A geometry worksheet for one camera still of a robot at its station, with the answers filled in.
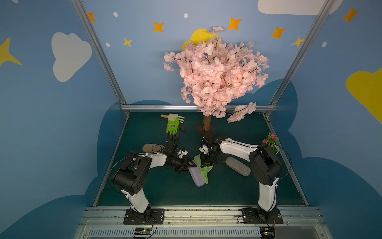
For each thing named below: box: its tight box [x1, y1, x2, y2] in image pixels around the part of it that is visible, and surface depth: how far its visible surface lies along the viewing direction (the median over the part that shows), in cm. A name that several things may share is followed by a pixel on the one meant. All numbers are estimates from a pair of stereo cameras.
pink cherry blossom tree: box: [163, 25, 270, 132], surface depth 70 cm
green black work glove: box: [166, 113, 187, 141], surface depth 114 cm
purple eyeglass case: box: [188, 165, 205, 187], surface depth 86 cm
